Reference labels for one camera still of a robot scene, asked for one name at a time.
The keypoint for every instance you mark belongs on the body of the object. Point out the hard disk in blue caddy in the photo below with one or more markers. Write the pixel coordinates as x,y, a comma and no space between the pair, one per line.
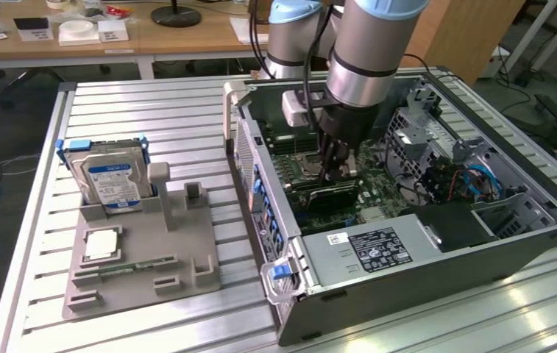
108,180

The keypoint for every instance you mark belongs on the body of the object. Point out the white paper stack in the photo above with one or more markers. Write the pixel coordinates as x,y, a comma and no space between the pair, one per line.
241,33

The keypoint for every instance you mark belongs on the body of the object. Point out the white tape roll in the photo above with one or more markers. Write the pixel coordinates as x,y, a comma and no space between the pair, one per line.
55,3

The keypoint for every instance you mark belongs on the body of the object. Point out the perforated metal disk bay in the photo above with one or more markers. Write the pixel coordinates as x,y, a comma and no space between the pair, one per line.
416,139

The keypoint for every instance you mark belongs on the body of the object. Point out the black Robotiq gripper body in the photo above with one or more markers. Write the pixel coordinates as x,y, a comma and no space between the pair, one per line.
343,123

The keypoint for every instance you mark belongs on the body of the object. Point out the silver CPU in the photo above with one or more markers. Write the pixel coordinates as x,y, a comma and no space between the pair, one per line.
100,244

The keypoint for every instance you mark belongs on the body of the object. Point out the black office chair base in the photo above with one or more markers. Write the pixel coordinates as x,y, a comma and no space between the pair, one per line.
27,79

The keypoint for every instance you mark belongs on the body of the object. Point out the CPU socket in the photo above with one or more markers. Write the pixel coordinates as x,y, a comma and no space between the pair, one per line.
307,165

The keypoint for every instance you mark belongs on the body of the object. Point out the red small item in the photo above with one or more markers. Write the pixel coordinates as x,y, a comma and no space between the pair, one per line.
116,11

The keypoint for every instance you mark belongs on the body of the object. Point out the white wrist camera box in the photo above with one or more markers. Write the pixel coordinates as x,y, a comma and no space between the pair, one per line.
295,110

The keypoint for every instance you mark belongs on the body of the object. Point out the white box with round insert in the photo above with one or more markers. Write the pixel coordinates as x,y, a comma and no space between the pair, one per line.
79,33

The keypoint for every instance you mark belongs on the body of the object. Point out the brown cardboard box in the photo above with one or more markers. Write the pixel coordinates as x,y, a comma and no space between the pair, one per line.
261,14

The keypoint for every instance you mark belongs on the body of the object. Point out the wooden desk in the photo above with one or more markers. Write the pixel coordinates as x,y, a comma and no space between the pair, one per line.
185,36

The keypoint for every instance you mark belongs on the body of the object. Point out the grey printed parts rack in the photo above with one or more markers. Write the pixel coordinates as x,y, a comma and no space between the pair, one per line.
161,257

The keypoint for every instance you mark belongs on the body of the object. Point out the black and white box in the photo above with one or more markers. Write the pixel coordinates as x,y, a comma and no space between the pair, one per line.
32,29

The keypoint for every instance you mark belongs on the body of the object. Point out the Nvidia graphics card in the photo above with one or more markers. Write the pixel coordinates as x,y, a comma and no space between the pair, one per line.
331,198

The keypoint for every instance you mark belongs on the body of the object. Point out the small white labelled box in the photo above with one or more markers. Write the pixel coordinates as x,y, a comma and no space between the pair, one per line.
112,31

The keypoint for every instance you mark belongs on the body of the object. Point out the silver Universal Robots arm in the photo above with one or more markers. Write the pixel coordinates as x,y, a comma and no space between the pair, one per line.
366,55

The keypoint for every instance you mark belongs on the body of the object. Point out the grey power supply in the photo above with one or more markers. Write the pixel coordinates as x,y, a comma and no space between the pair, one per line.
337,257

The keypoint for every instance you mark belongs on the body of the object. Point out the blue case latch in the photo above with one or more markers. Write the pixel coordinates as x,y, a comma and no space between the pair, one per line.
279,273

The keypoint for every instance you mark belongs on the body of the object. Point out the open black PC case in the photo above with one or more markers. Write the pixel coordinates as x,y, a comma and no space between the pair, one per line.
405,294

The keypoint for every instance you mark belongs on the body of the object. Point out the green RAM stick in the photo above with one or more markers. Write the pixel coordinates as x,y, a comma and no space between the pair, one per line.
120,271

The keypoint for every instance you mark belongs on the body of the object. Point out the black round lamp base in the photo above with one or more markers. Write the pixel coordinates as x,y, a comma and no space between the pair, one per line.
175,16

